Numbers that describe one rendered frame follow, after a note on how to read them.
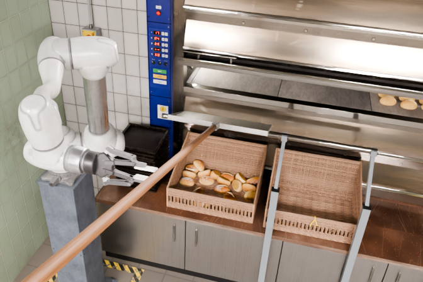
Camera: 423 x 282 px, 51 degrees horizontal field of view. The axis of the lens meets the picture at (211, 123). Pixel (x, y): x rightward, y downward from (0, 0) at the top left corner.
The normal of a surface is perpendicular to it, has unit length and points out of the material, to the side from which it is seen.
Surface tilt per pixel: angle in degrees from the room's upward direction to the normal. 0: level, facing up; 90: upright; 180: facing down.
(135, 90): 90
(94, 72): 112
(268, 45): 70
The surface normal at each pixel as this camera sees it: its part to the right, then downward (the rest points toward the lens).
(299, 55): -0.21, 0.18
